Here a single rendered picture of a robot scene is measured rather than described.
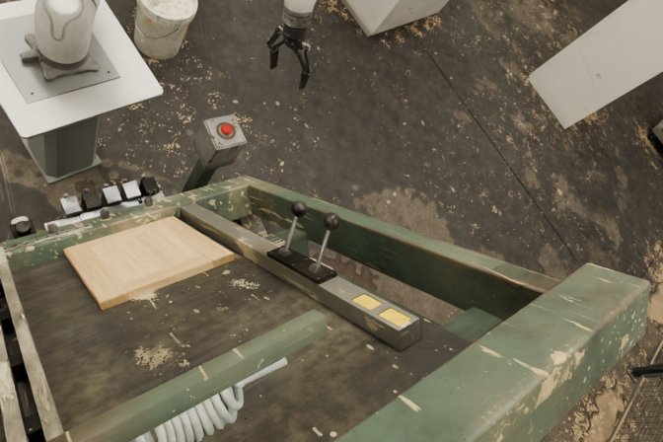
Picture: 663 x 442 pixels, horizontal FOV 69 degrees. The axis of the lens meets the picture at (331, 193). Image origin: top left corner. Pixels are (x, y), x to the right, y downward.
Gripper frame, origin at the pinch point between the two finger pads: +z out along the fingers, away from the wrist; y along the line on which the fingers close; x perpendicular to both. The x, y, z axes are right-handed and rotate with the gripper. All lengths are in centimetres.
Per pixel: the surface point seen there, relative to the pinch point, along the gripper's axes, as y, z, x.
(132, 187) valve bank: -15, 30, -55
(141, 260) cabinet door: 22, 7, -77
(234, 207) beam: 14.0, 28.9, -37.1
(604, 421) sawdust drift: 215, 195, 108
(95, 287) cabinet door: 23, 2, -90
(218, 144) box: -2.3, 16.5, -29.3
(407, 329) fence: 83, -32, -68
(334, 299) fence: 69, -22, -67
